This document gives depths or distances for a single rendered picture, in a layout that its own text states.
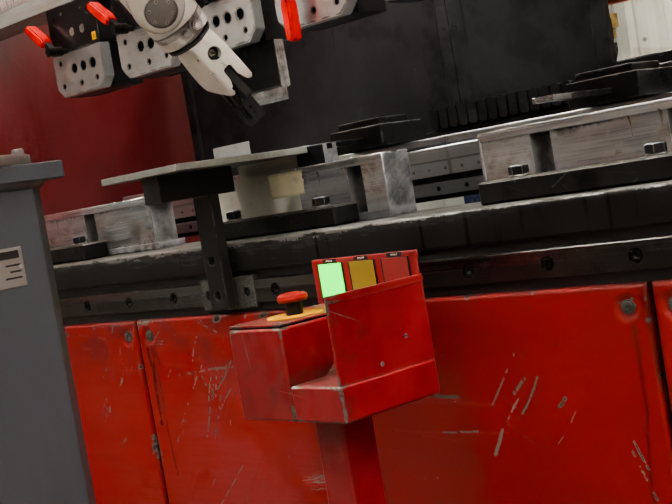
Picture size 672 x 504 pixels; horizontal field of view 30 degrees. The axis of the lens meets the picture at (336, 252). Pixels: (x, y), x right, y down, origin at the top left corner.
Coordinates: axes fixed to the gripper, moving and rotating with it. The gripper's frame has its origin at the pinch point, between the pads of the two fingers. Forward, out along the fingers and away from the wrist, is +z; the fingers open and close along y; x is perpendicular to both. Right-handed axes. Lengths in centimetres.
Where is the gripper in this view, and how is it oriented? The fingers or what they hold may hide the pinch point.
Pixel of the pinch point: (249, 110)
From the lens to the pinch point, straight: 195.2
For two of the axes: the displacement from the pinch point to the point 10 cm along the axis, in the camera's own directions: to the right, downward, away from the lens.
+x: -6.4, 7.3, -2.4
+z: 5.6, 6.5, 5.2
